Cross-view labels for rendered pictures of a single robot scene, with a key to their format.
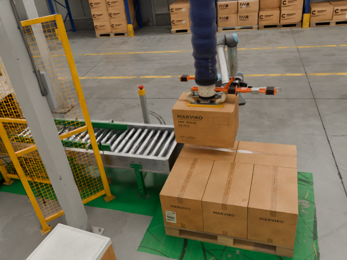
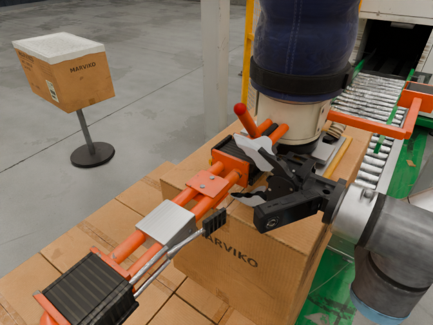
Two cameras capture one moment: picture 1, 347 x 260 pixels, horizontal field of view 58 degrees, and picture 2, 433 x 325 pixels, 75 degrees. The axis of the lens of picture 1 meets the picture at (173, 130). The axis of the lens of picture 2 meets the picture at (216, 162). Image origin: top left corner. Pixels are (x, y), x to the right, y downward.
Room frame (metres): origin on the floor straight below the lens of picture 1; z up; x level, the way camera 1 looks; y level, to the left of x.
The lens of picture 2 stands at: (2.81, -1.07, 1.59)
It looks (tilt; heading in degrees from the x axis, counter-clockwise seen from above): 37 degrees down; 104
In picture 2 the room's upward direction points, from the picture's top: straight up
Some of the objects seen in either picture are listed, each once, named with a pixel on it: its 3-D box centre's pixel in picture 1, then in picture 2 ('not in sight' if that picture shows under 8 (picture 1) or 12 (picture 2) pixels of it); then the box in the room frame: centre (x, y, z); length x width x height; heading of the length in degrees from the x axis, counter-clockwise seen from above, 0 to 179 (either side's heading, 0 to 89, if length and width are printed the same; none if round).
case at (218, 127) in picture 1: (206, 118); (272, 198); (2.83, -0.36, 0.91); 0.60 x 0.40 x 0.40; 69
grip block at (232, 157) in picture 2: (232, 89); (240, 158); (2.75, -0.61, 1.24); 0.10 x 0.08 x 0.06; 159
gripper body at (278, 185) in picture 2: (235, 83); (304, 188); (2.87, -0.67, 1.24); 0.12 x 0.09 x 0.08; 159
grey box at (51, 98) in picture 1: (41, 90); not in sight; (2.37, 1.00, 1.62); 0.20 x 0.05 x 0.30; 69
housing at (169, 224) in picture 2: (255, 91); (167, 229); (2.67, -0.81, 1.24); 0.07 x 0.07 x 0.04; 69
